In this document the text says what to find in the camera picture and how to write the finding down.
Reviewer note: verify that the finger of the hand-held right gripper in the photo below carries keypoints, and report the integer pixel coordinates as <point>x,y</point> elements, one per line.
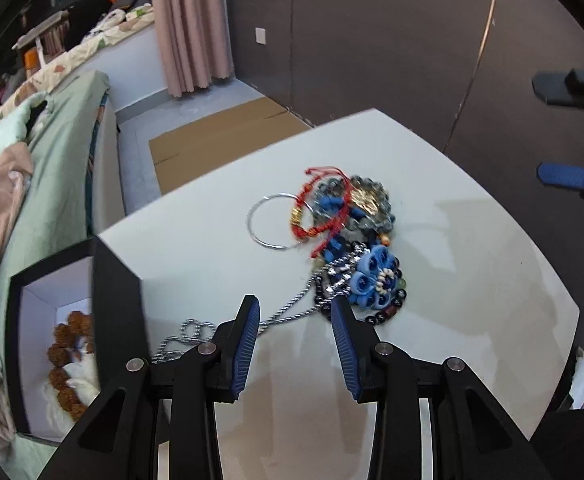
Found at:
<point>572,87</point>
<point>564,175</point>

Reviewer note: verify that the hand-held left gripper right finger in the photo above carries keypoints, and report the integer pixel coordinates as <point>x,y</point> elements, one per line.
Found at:
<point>346,350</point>

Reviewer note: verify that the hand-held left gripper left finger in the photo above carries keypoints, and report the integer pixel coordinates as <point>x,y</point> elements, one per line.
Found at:
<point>244,345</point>

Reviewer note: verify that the blue flower ornament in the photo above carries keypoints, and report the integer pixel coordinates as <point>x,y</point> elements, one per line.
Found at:
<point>372,266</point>

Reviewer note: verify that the silver bangle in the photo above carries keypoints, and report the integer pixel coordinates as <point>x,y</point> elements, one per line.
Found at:
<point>249,221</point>

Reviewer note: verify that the black jewelry box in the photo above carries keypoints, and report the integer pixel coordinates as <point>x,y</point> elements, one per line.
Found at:
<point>116,300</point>

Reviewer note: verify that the gold round pendant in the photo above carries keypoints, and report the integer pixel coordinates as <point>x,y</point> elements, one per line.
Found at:
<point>366,201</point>

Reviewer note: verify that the white cushion cloth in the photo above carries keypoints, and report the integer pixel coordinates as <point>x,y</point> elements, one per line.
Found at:
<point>79,375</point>

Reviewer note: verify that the white plastic bag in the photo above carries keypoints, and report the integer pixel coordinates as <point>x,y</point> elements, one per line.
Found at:
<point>583,377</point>

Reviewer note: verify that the brown cardboard sheet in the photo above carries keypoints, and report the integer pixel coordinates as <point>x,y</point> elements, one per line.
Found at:
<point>211,135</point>

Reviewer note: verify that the green blanket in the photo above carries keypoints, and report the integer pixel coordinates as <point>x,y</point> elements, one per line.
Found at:
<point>56,175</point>

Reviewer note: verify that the pink curtain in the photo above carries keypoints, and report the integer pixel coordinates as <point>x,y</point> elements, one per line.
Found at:
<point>191,25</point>

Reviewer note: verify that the pale green duvet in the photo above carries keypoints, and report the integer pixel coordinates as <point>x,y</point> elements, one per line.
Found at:
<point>6,120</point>

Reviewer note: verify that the floral quilt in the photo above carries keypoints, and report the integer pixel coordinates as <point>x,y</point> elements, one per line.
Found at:
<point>71,57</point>

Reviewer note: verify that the orange box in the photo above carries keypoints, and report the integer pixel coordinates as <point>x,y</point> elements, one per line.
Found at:
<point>32,58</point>

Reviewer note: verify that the black cloth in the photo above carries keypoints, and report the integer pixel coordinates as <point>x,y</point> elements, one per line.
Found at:
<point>89,17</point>

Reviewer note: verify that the white folding table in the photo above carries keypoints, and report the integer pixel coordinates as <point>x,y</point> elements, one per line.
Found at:
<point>41,30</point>

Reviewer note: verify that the beige bed frame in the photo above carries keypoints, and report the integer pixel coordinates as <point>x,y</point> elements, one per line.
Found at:
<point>107,175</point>

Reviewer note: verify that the white wall socket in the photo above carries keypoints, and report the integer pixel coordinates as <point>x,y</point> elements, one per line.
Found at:
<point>261,35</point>

